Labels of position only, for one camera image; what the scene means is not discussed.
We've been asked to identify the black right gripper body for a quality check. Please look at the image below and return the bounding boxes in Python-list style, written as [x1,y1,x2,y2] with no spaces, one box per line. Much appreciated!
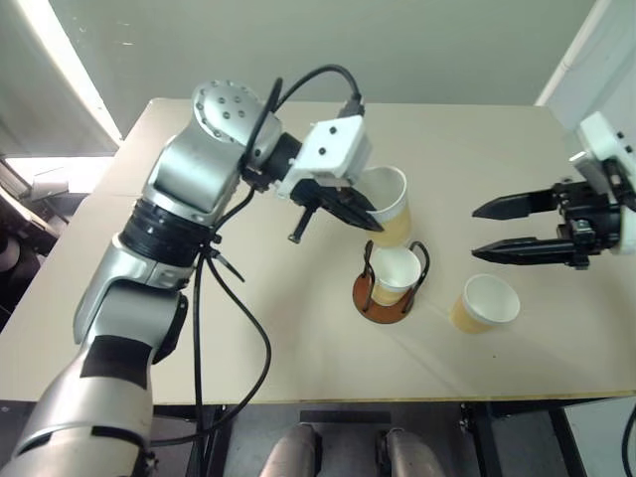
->
[553,157,628,272]

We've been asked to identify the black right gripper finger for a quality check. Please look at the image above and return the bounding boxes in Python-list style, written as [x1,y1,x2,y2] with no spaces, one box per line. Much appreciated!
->
[470,237,577,265]
[470,190,565,221]

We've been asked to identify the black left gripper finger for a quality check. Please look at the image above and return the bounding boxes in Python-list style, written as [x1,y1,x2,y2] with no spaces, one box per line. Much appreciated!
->
[323,194,387,235]
[341,185,380,214]

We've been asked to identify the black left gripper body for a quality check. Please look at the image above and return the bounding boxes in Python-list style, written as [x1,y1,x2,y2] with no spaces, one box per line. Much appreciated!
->
[286,176,360,245]

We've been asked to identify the white tan paper cup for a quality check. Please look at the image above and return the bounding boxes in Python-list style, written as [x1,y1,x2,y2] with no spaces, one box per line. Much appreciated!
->
[371,246,422,307]
[361,166,413,249]
[449,273,522,335]

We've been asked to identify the white board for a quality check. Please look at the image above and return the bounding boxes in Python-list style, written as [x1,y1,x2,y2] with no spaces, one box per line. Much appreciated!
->
[534,0,636,123]

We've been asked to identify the black flat bar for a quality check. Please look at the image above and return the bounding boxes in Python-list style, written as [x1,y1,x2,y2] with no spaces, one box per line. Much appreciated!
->
[299,409,392,425]

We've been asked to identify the white panel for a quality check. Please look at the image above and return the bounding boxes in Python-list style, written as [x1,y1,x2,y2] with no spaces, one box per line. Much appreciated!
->
[559,395,636,477]

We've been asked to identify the dark rounded metallic shape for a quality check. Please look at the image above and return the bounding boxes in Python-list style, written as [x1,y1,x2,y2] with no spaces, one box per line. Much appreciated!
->
[379,426,444,477]
[257,423,325,477]

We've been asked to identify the dark equipment beside table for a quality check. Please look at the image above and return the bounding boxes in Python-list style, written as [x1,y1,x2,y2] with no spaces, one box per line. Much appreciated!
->
[0,157,86,324]

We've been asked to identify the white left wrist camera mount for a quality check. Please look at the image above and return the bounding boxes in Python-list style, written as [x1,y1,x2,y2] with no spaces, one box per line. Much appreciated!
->
[275,114,374,200]

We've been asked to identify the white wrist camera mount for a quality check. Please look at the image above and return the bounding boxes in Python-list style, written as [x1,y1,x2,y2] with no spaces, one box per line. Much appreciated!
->
[567,111,636,257]
[275,114,374,200]

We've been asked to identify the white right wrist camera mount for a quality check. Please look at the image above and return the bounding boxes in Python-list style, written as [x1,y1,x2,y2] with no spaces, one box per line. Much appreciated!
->
[567,111,636,257]

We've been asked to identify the wire cup holder brown base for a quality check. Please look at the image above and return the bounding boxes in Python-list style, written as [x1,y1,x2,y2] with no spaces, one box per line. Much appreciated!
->
[351,240,431,324]

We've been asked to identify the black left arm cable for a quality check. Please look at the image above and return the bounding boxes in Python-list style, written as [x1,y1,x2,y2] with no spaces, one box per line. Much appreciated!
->
[148,64,367,477]

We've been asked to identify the black table frame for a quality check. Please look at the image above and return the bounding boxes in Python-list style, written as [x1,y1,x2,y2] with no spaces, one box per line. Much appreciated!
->
[151,398,588,477]

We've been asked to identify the thin black cable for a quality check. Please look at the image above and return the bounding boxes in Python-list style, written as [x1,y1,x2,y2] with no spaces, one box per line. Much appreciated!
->
[622,397,636,477]

